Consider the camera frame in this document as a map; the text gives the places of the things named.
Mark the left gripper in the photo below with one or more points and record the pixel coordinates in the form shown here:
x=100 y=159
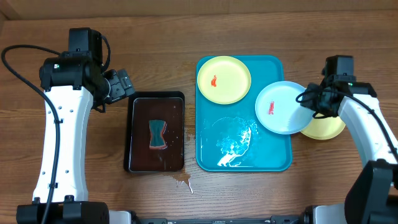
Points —
x=121 y=84

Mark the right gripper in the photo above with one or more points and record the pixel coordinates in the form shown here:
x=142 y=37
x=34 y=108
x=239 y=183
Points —
x=315 y=101

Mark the yellow-green plate bottom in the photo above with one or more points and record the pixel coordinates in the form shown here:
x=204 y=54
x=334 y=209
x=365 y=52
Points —
x=324 y=129

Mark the yellow-green plate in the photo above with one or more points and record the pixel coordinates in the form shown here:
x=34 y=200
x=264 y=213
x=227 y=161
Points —
x=324 y=129
x=224 y=80

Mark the light blue plate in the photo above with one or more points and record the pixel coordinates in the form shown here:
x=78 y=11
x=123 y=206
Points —
x=278 y=111

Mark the yellow-green plate top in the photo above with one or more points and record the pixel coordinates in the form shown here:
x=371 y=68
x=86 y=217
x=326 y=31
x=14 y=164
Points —
x=224 y=80

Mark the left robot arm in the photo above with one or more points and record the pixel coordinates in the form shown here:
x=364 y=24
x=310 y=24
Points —
x=73 y=83

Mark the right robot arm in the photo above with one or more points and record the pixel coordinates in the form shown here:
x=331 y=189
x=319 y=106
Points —
x=356 y=104

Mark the black rectangular water tray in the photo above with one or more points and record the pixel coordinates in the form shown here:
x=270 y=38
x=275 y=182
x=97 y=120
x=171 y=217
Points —
x=144 y=106

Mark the teal plastic serving tray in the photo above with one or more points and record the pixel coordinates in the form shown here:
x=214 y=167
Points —
x=230 y=138

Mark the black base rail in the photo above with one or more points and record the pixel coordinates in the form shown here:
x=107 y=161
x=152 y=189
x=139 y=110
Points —
x=275 y=219

